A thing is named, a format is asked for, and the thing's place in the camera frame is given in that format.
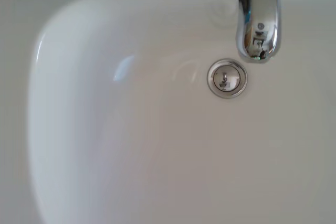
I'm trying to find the white sink countertop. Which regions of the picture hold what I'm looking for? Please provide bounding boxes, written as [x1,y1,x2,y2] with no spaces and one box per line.
[0,0,336,224]

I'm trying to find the chrome sink drain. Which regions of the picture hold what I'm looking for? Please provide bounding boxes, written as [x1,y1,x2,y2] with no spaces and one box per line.
[206,58,248,100]

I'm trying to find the chrome faucet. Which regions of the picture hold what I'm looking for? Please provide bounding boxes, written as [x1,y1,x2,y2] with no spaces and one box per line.
[185,0,313,65]

